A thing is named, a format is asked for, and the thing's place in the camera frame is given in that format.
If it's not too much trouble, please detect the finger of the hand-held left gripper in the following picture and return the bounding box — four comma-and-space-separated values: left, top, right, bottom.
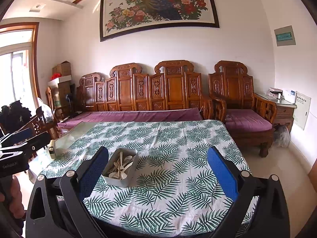
17, 132, 50, 154
0, 128, 34, 148

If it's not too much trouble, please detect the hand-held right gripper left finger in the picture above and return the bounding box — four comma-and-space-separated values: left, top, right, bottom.
25, 146, 109, 238

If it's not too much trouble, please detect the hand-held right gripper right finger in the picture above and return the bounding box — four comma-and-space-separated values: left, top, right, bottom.
207, 146, 291, 238

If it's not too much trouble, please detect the grey metal rectangular tin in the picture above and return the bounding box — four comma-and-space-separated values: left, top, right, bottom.
101, 148, 138, 187

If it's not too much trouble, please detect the cream disposable spoon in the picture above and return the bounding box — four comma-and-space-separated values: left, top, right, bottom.
122, 162, 134, 176

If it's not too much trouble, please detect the person's left hand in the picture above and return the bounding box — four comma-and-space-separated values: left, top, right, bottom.
10, 176, 25, 219

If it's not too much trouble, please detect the small beige black box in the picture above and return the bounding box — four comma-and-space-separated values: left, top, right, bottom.
48, 139, 56, 158

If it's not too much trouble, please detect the dark wooden chair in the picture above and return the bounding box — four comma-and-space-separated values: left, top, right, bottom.
15, 107, 58, 161

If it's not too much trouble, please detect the dark clothing pile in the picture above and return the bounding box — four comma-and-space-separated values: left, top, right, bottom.
0, 100, 31, 135

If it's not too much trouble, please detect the white plastic bag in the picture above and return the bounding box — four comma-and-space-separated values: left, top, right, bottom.
37, 98, 53, 123

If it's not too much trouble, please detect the tall-backed wooden chair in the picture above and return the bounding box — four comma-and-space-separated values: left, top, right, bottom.
45, 87, 56, 119

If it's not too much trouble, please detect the black standing fan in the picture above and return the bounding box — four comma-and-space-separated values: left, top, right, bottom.
65, 93, 76, 118

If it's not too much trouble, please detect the purple armchair cushion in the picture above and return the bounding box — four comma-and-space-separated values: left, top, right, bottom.
224, 108, 273, 132

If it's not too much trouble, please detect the leaf-print tablecloth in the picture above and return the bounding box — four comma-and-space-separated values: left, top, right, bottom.
40, 119, 253, 237

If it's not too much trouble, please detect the white open box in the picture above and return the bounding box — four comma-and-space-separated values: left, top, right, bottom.
48, 76, 72, 87

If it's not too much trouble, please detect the purple sofa cushion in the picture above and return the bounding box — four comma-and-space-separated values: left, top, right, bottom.
57, 108, 204, 129

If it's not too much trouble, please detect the grey plastic bag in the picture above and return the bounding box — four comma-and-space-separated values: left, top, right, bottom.
274, 125, 291, 149

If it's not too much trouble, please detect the brown cardboard box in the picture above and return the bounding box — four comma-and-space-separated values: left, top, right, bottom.
52, 61, 72, 77

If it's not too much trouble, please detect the wooden side table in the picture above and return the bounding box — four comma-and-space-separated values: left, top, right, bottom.
255, 93, 297, 134

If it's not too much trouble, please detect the carved wooden armchair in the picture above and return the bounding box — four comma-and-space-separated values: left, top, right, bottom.
208, 60, 278, 158

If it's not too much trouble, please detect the white tissue box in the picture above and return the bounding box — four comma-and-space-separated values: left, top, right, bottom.
269, 87, 283, 98

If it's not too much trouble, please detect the carved wooden sofa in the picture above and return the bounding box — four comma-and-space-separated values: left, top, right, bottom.
56, 59, 215, 137

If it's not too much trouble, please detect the ceiling vent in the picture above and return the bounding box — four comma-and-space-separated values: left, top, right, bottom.
29, 4, 46, 13

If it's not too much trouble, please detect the framed peacock flower painting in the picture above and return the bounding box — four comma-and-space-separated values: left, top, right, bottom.
99, 0, 220, 42

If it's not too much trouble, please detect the wooden window frame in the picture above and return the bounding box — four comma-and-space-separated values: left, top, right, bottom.
0, 22, 41, 105

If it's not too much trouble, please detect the grey wall box green label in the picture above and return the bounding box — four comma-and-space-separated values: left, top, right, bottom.
274, 25, 296, 47

